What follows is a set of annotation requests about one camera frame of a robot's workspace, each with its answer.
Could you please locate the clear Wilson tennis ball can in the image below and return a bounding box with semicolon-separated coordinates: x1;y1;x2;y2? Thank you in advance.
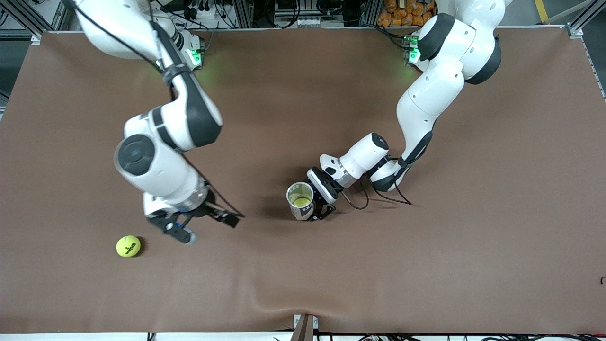
285;181;316;222

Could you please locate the brown table cover sheet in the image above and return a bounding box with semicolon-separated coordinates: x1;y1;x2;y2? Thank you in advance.
0;28;606;335

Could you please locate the pile of orange packets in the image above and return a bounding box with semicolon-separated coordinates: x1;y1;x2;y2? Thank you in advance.
377;0;438;27

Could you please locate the power strip with black plugs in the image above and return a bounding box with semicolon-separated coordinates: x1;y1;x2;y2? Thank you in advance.
182;0;225;22

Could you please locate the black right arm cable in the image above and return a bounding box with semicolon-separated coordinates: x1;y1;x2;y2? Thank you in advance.
62;0;246;219

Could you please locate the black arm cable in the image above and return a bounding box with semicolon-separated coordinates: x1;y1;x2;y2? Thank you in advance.
343;156;412;210
62;0;246;219

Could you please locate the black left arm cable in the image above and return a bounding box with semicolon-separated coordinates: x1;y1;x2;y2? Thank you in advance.
343;156;412;210

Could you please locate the metal bracket with brown post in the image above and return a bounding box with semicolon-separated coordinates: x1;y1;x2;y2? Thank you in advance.
293;314;319;341

